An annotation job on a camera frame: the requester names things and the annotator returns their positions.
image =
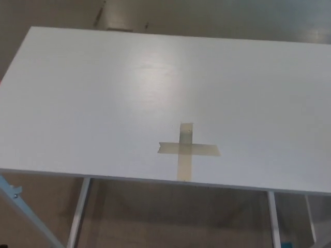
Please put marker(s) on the white metal table leg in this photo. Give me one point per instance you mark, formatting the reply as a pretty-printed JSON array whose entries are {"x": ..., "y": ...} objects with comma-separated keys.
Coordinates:
[
  {"x": 311, "y": 219},
  {"x": 274, "y": 219},
  {"x": 77, "y": 217}
]

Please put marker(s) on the light blue metal stand bar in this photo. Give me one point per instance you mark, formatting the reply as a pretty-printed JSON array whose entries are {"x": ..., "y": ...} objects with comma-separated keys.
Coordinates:
[{"x": 23, "y": 214}]

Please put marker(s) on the teal object on floor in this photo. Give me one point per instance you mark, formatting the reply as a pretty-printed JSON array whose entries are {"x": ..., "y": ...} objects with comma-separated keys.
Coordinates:
[{"x": 287, "y": 245}]

